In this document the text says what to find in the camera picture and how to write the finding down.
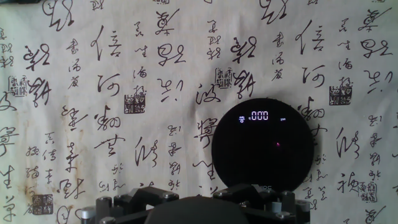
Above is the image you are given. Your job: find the black round digital scale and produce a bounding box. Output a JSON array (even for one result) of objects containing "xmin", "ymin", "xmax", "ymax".
[{"xmin": 211, "ymin": 98, "xmax": 315, "ymax": 192}]

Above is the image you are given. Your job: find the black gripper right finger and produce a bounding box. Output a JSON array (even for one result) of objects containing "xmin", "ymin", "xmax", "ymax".
[{"xmin": 213, "ymin": 183, "xmax": 312, "ymax": 224}]

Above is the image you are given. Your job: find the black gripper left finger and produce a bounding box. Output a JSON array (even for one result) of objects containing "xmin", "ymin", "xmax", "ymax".
[{"xmin": 80, "ymin": 185, "xmax": 180, "ymax": 224}]

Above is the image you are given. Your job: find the beige calligraphy print cloth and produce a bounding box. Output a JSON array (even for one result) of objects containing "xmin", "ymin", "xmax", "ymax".
[{"xmin": 0, "ymin": 0, "xmax": 398, "ymax": 224}]

